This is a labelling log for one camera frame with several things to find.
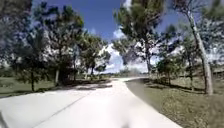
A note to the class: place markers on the pale concrete path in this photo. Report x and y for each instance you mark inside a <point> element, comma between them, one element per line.
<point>100,106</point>

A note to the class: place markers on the group of pine trees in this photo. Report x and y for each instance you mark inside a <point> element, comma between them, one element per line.
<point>146,36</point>

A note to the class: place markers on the row of pine trees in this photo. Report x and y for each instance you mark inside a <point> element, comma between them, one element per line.
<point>63,36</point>

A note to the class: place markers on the dry grass verge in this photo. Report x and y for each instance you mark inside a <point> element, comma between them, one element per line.
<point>186,106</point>

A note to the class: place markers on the pale-trunked leaning tree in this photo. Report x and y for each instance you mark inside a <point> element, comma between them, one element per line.
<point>203,57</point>

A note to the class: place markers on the shaded grass verge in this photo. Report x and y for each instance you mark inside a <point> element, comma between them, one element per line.
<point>13,85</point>

